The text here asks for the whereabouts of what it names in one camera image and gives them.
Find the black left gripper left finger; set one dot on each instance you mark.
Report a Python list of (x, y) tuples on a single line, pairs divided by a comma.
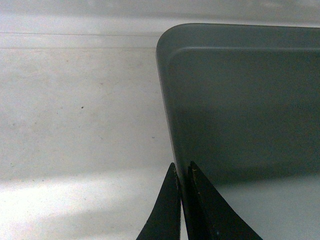
[(164, 221)]

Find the grey silver tray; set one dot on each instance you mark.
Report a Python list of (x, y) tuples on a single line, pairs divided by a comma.
[(243, 106)]

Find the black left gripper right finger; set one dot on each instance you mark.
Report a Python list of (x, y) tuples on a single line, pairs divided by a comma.
[(218, 218)]

